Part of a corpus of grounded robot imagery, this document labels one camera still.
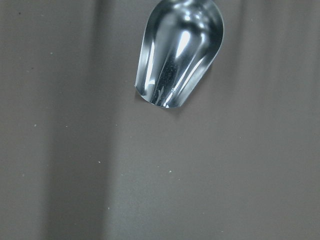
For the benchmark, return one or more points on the metal ice scoop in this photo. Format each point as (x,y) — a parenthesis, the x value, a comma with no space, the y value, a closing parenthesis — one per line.
(180,41)

